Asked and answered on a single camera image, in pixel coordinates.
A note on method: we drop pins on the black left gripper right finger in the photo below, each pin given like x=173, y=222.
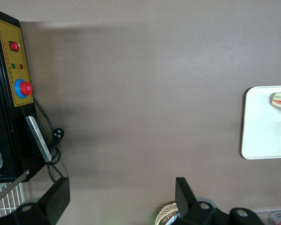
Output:
x=196, y=215

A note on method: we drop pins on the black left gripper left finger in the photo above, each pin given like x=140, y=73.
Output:
x=51, y=204

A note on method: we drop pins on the cream plastic tray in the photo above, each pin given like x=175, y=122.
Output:
x=262, y=140

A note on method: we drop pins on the woven wicker basket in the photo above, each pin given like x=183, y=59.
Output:
x=166, y=213

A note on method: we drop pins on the silver metal bar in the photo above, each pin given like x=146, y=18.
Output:
x=7, y=191

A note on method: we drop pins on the clear plastic box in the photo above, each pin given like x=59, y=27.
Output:
x=267, y=214

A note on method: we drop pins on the red drink can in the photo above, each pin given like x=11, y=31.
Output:
x=279, y=218

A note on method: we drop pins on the black countertop appliance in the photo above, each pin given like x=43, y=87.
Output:
x=7, y=131

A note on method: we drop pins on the red emergency stop knob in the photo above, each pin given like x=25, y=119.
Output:
x=25, y=88

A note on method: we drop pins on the yellow control panel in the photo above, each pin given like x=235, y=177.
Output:
x=14, y=70

